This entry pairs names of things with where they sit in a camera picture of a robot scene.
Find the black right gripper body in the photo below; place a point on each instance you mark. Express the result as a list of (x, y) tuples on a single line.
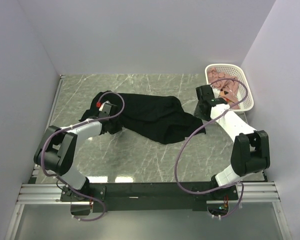
[(197, 112)]

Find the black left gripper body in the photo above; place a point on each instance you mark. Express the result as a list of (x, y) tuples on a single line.
[(116, 125)]

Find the black t shirt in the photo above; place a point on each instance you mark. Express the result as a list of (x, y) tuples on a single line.
[(159, 118)]

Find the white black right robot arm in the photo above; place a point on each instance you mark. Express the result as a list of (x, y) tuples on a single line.
[(250, 152)]

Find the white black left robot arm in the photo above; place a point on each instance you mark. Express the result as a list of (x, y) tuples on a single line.
[(59, 148)]

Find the pink t shirt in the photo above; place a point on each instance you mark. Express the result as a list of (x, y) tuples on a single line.
[(228, 89)]

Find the white perforated plastic basket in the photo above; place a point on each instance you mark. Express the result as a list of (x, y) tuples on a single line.
[(244, 95)]

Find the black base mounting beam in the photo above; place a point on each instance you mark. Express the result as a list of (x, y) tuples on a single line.
[(154, 196)]

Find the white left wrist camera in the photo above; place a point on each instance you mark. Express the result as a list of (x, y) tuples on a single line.
[(103, 107)]

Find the aluminium extrusion rail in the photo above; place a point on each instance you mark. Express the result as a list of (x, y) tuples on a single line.
[(50, 194)]

